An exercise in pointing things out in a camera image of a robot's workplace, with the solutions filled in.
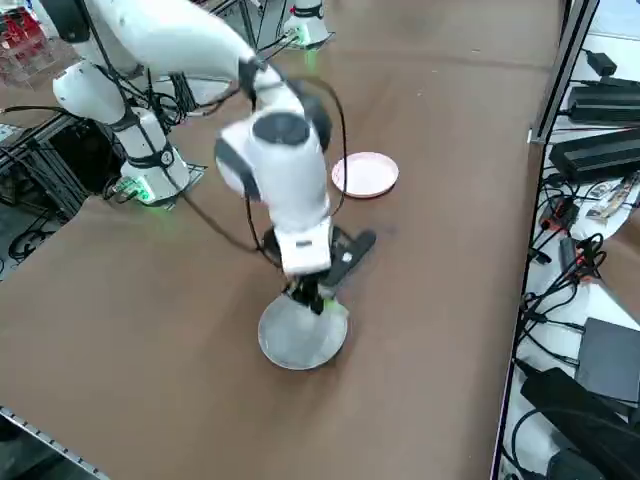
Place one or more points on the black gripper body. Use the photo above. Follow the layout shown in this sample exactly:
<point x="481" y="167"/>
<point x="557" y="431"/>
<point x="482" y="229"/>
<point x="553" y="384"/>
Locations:
<point x="350" y="255"/>

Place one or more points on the green marker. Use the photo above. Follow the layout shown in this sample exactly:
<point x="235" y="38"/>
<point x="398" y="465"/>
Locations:
<point x="334" y="304"/>

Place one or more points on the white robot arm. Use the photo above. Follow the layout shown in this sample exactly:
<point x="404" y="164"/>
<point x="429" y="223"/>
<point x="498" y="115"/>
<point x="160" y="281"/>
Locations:
<point x="295" y="170"/>
<point x="307" y="20"/>

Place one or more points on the blue plate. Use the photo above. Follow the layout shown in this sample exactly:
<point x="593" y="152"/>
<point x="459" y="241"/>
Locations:
<point x="300" y="340"/>

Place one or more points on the white plate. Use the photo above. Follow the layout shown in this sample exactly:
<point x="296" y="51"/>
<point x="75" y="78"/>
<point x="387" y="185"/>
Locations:
<point x="367" y="172"/>

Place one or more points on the black device with red label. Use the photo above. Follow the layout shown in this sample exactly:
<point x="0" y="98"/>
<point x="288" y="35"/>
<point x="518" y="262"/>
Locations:
<point x="560" y="215"/>

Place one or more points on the black power adapter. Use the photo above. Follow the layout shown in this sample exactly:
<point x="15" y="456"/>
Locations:
<point x="575" y="405"/>

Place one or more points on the flat black box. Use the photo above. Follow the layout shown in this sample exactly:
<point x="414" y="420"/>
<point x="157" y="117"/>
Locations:
<point x="610" y="360"/>

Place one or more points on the small black adapter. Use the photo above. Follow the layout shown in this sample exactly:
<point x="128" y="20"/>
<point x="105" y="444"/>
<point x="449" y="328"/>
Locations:
<point x="602" y="62"/>

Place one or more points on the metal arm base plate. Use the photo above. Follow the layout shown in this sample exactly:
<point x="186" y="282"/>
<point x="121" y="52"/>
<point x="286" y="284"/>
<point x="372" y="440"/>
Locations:
<point x="195" y="175"/>

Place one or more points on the black metal frame stand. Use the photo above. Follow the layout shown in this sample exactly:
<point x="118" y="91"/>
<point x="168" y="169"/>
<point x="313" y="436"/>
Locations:
<point x="75" y="150"/>

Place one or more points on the aluminium frame post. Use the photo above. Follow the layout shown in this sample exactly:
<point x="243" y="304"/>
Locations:
<point x="559" y="75"/>

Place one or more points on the aluminium table edge rail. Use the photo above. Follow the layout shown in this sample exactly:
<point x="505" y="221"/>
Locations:
<point x="50" y="437"/>

